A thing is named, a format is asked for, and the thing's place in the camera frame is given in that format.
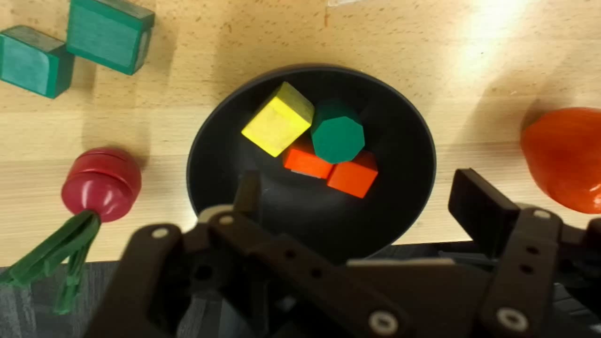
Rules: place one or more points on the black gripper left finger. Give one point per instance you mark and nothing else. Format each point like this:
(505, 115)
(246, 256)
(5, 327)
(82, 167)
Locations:
(248, 194)

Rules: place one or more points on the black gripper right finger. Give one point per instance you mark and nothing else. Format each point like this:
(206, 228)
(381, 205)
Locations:
(481, 211)

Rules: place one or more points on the red wooden block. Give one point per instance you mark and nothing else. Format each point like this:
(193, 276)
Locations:
(353, 177)

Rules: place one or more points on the red toy radish green leaves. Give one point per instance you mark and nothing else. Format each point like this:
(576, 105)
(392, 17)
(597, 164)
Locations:
(101, 186)

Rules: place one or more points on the teal wooden cube block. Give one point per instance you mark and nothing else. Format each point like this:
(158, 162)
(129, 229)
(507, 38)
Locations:
(109, 32)

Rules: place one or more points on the teal wooden rectangular block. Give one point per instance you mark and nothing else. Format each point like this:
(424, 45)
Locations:
(34, 60)

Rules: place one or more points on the orange wooden block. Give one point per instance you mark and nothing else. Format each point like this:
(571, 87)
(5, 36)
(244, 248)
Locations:
(304, 162)

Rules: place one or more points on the yellow wooden cube block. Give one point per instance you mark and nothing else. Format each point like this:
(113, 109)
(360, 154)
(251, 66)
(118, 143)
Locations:
(280, 121)

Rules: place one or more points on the red apple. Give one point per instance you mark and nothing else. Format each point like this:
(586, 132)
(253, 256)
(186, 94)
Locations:
(561, 151)

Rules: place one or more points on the black bowl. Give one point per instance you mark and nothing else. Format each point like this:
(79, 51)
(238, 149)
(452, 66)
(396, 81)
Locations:
(328, 222)

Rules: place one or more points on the green octagonal wooden block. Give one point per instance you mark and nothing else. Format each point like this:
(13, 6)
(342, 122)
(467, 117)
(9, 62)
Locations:
(336, 132)

